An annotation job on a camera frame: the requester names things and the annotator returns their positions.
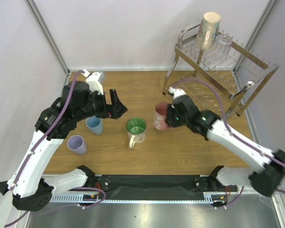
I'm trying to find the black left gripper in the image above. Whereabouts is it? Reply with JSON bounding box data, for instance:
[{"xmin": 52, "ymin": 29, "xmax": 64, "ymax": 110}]
[{"xmin": 75, "ymin": 88, "xmax": 128, "ymax": 122}]

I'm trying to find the pink ceramic mug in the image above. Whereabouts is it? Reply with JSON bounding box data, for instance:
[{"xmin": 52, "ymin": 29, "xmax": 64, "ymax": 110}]
[{"xmin": 153, "ymin": 102, "xmax": 170, "ymax": 131}]

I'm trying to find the green interior white mug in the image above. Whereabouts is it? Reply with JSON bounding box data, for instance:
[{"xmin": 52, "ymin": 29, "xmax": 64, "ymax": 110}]
[{"xmin": 126, "ymin": 117, "xmax": 147, "ymax": 149}]

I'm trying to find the clear glass cup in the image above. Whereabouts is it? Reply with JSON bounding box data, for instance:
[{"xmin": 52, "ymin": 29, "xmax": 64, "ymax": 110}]
[{"xmin": 213, "ymin": 34, "xmax": 233, "ymax": 56}]

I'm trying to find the cream patterned ceramic mug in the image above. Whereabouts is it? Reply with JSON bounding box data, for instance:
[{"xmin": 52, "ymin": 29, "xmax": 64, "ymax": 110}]
[{"xmin": 195, "ymin": 12, "xmax": 221, "ymax": 51}]

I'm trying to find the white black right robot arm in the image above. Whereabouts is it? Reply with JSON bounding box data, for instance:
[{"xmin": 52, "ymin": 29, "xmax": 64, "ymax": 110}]
[{"xmin": 165, "ymin": 92, "xmax": 285, "ymax": 197}]

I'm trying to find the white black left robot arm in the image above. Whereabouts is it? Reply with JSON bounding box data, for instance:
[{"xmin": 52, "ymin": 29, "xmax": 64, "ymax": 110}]
[{"xmin": 0, "ymin": 81, "xmax": 127, "ymax": 211}]

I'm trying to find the blue plastic cup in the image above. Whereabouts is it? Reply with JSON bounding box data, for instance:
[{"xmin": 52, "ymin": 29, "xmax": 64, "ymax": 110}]
[{"xmin": 85, "ymin": 116, "xmax": 103, "ymax": 135}]

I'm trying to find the lilac plastic cup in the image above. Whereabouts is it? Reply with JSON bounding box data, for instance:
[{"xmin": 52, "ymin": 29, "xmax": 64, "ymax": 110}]
[{"xmin": 67, "ymin": 135, "xmax": 87, "ymax": 155}]

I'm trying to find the white object bottom left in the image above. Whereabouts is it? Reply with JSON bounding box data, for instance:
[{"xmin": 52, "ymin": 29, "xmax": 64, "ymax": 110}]
[{"xmin": 0, "ymin": 191, "xmax": 13, "ymax": 228}]

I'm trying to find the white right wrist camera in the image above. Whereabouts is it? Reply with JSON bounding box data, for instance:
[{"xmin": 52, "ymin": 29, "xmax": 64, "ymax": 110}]
[{"xmin": 168, "ymin": 87, "xmax": 188, "ymax": 104}]

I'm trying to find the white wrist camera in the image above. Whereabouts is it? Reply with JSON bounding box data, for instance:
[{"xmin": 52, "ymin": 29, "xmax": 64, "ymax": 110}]
[
  {"xmin": 83, "ymin": 69, "xmax": 105, "ymax": 95},
  {"xmin": 168, "ymin": 87, "xmax": 188, "ymax": 104}
]

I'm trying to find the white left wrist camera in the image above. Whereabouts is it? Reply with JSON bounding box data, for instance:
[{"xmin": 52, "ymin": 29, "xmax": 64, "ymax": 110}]
[{"xmin": 83, "ymin": 69, "xmax": 105, "ymax": 95}]

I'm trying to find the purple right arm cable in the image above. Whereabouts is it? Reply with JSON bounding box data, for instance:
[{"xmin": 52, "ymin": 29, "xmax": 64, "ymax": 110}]
[{"xmin": 172, "ymin": 78, "xmax": 285, "ymax": 194}]

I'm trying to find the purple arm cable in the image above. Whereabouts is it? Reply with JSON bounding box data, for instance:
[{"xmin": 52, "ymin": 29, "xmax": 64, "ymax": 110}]
[
  {"xmin": 172, "ymin": 78, "xmax": 285, "ymax": 194},
  {"xmin": 4, "ymin": 70, "xmax": 86, "ymax": 228}
]

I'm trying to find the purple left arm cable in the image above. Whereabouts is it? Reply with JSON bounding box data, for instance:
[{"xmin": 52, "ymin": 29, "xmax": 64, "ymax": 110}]
[{"xmin": 4, "ymin": 70, "xmax": 86, "ymax": 228}]

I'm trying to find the steel wire dish rack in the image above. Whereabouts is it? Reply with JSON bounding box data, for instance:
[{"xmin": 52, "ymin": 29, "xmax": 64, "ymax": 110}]
[{"xmin": 162, "ymin": 22, "xmax": 279, "ymax": 118}]

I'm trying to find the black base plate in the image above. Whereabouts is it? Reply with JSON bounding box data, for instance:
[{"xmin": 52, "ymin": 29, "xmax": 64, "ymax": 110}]
[{"xmin": 87, "ymin": 175, "xmax": 226, "ymax": 195}]

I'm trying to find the aluminium slotted rail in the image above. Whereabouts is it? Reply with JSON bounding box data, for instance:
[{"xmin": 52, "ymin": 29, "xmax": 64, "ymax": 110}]
[{"xmin": 49, "ymin": 192, "xmax": 283, "ymax": 205}]

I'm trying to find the aluminium right corner post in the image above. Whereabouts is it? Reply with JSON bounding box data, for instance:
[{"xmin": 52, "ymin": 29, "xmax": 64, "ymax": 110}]
[{"xmin": 245, "ymin": 0, "xmax": 278, "ymax": 50}]

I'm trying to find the aluminium corner post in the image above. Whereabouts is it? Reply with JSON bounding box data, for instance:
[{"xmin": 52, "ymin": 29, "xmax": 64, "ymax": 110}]
[
  {"xmin": 24, "ymin": 0, "xmax": 70, "ymax": 76},
  {"xmin": 245, "ymin": 0, "xmax": 278, "ymax": 50}
]

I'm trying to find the aluminium left corner post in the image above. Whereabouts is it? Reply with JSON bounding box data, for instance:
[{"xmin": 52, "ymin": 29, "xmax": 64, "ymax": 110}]
[{"xmin": 24, "ymin": 0, "xmax": 70, "ymax": 76}]

